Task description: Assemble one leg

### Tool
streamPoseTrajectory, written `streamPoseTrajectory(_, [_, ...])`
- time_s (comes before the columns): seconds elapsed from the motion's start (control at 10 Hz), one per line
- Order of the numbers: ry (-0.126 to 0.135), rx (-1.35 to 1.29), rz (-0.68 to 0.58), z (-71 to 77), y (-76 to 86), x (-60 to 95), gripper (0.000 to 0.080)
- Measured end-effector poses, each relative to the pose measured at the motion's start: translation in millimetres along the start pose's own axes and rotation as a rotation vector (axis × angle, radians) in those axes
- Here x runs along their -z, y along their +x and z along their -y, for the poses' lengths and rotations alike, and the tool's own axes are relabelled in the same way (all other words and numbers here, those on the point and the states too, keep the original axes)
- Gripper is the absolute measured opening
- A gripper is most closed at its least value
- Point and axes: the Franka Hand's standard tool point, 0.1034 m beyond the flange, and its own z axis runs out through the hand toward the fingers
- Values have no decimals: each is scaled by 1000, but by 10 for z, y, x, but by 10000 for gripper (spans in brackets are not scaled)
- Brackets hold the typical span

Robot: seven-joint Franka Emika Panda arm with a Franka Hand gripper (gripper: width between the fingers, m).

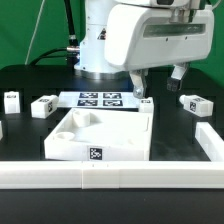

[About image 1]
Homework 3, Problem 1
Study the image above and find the white right obstacle wall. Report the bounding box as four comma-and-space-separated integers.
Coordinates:
195, 122, 224, 162

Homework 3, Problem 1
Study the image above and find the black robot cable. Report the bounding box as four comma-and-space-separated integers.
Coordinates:
29, 0, 81, 66

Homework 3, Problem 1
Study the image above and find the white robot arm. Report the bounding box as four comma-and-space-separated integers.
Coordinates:
75, 0, 214, 98

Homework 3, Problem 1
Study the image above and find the white fiducial marker sheet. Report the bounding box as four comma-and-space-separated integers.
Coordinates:
58, 91, 139, 108

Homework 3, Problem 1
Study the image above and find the white obstacle wall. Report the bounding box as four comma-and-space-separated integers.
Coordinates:
195, 122, 224, 162
0, 161, 224, 189

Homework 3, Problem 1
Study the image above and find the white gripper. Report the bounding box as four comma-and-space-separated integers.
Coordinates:
104, 0, 214, 98

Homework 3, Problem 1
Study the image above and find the thin white cable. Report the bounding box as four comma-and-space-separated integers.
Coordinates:
24, 0, 46, 66

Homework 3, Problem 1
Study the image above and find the white front obstacle wall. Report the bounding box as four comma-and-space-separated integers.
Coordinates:
0, 161, 224, 189

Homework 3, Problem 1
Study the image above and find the white square tabletop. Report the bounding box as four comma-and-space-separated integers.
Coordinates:
44, 108, 153, 161

